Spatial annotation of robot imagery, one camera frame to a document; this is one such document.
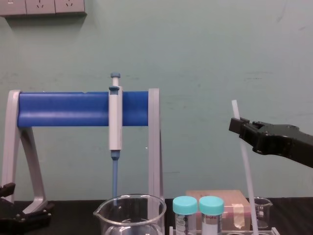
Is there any white and blue pipette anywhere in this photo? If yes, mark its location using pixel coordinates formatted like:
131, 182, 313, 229
109, 71, 124, 207

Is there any white stirring rod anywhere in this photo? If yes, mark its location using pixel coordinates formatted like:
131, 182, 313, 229
230, 99, 260, 232

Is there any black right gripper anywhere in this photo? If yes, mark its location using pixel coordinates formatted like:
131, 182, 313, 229
228, 117, 313, 169

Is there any brown cardboard box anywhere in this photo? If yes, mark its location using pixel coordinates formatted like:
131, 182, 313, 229
184, 189, 253, 231

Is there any large glass beaker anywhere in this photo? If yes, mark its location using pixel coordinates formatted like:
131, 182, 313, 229
92, 193, 168, 235

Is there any clear tube with teal cap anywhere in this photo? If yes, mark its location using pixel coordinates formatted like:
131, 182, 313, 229
172, 195, 198, 234

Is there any grey wall socket panel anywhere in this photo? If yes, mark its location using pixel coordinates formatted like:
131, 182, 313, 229
0, 0, 88, 18

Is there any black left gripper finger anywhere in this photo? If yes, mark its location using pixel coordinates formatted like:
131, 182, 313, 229
0, 183, 16, 203
0, 201, 56, 230

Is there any grey pipette stand blue bar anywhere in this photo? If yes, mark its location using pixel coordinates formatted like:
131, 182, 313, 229
0, 88, 165, 216

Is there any white-labelled tube with teal cap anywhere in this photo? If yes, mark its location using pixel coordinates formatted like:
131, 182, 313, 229
198, 195, 225, 235

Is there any clear acrylic tube rack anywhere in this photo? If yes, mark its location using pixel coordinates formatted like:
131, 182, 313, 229
168, 226, 282, 235

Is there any beige tape strip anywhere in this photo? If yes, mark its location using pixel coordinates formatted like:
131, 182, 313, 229
223, 203, 246, 230

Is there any small glass beaker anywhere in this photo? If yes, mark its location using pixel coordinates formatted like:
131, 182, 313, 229
251, 196, 273, 230

